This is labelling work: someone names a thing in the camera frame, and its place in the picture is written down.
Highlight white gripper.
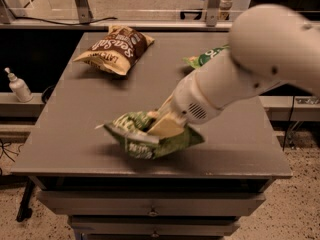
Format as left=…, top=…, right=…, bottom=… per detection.
left=147, top=71, right=222, bottom=138

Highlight green Kettle jalapeno chip bag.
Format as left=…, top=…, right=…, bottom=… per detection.
left=96, top=111, right=204, bottom=159

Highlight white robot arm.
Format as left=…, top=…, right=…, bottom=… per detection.
left=148, top=4, right=320, bottom=138

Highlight green round-logo chip bag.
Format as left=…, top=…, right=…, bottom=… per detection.
left=183, top=44, right=229, bottom=69

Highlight brown sea salt chip bag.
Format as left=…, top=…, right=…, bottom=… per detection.
left=74, top=25, right=155, bottom=76

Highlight grey drawer cabinet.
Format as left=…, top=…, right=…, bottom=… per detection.
left=13, top=33, right=291, bottom=240

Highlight top grey drawer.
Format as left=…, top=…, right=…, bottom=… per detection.
left=37, top=191, right=265, bottom=217

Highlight grey drawer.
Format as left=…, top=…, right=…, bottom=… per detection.
left=68, top=216, right=239, bottom=237
left=37, top=191, right=265, bottom=217

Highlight white pump bottle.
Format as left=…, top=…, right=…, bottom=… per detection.
left=4, top=67, right=33, bottom=103

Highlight black stand leg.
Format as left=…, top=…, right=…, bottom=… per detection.
left=16, top=180, right=35, bottom=222

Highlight grey metal frame rail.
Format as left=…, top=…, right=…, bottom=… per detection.
left=0, top=0, right=254, bottom=33

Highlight black cables on floor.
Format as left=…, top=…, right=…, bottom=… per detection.
left=0, top=138, right=24, bottom=177

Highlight black cable on ledge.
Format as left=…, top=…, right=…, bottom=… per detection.
left=9, top=8, right=118, bottom=26

